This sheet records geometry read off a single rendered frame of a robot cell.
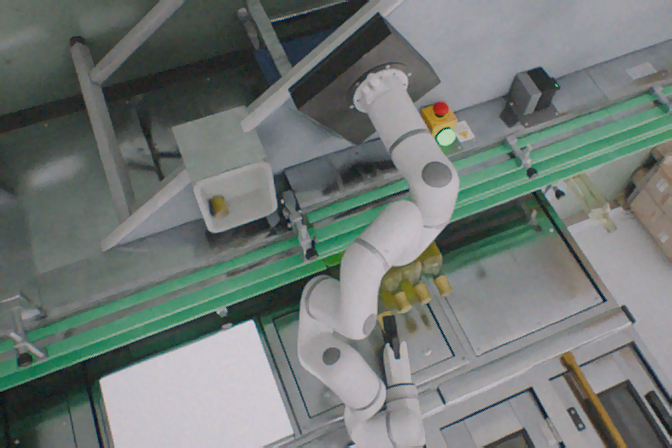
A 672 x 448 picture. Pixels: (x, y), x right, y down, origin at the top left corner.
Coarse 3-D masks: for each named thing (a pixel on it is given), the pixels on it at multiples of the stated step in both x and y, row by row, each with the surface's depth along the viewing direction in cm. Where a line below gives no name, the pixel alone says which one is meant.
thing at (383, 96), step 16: (368, 80) 125; (384, 80) 128; (400, 80) 132; (368, 96) 128; (384, 96) 127; (400, 96) 127; (368, 112) 131; (384, 112) 126; (400, 112) 125; (416, 112) 127; (384, 128) 126; (400, 128) 124; (416, 128) 123; (384, 144) 128
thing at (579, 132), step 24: (648, 96) 173; (576, 120) 168; (600, 120) 168; (624, 120) 168; (648, 120) 169; (504, 144) 163; (528, 144) 163; (552, 144) 164; (576, 144) 164; (456, 168) 159; (480, 168) 160; (504, 168) 159; (384, 192) 155; (312, 216) 151; (336, 216) 151; (360, 216) 151
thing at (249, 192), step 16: (224, 176) 132; (240, 176) 147; (256, 176) 150; (272, 176) 140; (208, 192) 147; (224, 192) 150; (240, 192) 153; (256, 192) 154; (272, 192) 145; (208, 208) 151; (240, 208) 152; (256, 208) 153; (272, 208) 152; (208, 224) 146; (224, 224) 150
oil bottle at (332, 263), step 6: (342, 252) 158; (324, 258) 157; (330, 258) 157; (336, 258) 157; (324, 264) 158; (330, 264) 157; (336, 264) 157; (330, 270) 156; (336, 270) 156; (330, 276) 155; (336, 276) 155
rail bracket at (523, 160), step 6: (504, 138) 162; (510, 138) 161; (516, 138) 161; (510, 144) 161; (516, 144) 161; (516, 150) 160; (528, 150) 155; (522, 156) 158; (528, 156) 158; (522, 162) 158; (528, 162) 158; (528, 168) 157; (528, 174) 157; (534, 174) 156
